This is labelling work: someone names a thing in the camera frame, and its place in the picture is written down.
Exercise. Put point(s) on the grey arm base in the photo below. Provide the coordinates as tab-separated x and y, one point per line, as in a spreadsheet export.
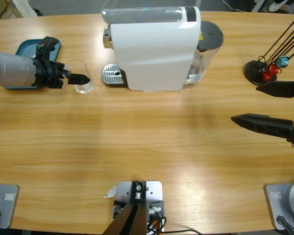
274	203
7	208

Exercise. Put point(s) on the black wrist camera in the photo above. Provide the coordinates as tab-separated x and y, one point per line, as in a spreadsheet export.
47	45

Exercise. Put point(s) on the white background equipment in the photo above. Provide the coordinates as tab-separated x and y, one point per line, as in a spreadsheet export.
276	5

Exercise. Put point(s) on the blue coffee capsule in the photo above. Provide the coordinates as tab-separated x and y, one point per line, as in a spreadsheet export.
282	61

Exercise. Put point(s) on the white capsule coffee machine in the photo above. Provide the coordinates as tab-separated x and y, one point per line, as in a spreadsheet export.
149	49

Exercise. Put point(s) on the clear drinking glass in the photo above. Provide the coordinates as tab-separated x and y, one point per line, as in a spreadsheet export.
84	89

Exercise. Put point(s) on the black capsule stand with rods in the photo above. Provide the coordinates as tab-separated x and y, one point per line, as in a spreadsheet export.
252	68

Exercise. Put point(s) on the clear water tank black lid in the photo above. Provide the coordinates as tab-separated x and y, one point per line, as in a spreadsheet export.
210	34

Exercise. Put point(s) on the white paper tag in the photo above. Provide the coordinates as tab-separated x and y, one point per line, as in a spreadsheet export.
111	192

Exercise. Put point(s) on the teal plastic tray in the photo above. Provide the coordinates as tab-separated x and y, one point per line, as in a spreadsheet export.
27	45

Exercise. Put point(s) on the white block with dark post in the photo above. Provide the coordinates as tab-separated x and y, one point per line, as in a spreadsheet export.
154	189

